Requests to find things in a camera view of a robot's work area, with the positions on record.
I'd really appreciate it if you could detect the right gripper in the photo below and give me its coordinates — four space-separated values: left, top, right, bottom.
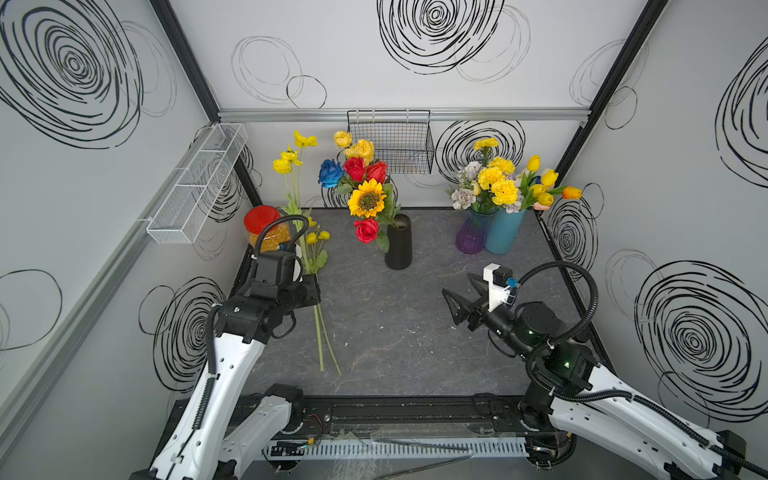
444 272 534 362

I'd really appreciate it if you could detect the black vase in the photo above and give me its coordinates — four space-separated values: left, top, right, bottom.
385 213 413 270

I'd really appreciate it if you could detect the yellow poppy stem large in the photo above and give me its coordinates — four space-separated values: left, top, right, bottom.
273 130 325 371

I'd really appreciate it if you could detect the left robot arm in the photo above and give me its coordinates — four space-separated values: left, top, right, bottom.
131 274 320 479

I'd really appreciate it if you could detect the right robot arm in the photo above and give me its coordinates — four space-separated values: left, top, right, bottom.
442 261 767 479

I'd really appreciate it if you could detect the purple glass vase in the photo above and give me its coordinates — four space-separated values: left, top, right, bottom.
455 209 493 255

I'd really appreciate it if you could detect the teal ceramic vase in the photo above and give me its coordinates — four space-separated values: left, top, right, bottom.
485 210 525 255

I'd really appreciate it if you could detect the red rose low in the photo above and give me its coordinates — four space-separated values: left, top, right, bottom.
354 218 390 253

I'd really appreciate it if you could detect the red lid plastic jar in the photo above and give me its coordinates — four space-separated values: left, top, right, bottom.
244 205 291 252

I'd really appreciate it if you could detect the sunflower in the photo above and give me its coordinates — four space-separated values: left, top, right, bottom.
347 179 387 219

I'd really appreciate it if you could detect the yellow carnation bouquet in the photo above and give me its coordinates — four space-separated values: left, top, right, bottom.
450 138 522 214

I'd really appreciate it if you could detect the blue rose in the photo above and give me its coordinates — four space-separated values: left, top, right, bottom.
318 159 345 189

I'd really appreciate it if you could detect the yellow tulip bouquet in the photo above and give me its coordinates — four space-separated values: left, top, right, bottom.
514 155 583 211

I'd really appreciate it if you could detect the red rose top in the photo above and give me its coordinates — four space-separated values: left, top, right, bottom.
343 157 388 184

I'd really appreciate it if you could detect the yellow rose stem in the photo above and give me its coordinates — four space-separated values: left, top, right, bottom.
333 131 375 165

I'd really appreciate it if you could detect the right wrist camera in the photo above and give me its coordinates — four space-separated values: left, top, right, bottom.
482 263 519 312

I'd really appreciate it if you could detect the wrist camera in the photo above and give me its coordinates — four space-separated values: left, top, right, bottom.
482 263 519 312
254 250 301 287

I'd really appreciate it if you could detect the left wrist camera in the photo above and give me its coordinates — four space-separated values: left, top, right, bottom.
254 250 301 287

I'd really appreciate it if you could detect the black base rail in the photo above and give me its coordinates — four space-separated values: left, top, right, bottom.
251 392 577 436

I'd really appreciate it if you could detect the white wire shelf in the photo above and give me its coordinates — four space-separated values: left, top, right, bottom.
146 123 247 245

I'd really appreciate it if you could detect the white cable duct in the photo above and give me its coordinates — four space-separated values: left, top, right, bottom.
262 437 529 461

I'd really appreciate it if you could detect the black wire basket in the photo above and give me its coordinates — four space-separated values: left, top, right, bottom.
346 109 436 175

